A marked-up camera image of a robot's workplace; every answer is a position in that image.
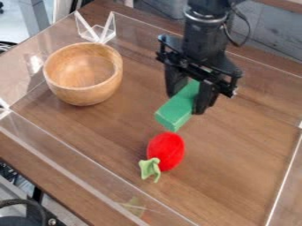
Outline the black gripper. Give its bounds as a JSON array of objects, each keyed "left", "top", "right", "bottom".
[{"left": 156, "top": 17, "right": 243, "bottom": 115}]

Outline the green rectangular block stick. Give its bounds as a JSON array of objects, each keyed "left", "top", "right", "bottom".
[{"left": 155, "top": 80, "right": 199, "bottom": 132}]

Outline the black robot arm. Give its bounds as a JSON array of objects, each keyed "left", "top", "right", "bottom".
[{"left": 156, "top": 0, "right": 243, "bottom": 115}]

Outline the brown wooden bowl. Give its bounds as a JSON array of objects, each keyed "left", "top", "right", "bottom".
[{"left": 43, "top": 42, "right": 123, "bottom": 106}]

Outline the red plush strawberry toy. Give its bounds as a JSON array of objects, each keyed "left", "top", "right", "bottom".
[{"left": 138, "top": 132, "right": 186, "bottom": 183}]

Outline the clear acrylic tray enclosure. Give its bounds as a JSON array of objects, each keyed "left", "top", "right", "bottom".
[{"left": 0, "top": 11, "right": 302, "bottom": 226}]

